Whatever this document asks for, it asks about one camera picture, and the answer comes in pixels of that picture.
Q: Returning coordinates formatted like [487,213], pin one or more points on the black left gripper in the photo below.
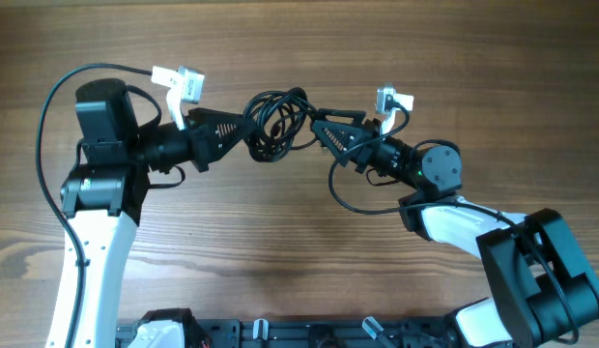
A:
[201,127]

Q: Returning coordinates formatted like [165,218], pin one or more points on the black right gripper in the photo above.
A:
[356,134]

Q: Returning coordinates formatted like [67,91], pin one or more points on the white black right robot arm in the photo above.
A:
[543,287]

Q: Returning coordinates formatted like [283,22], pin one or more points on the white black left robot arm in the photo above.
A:
[102,198]

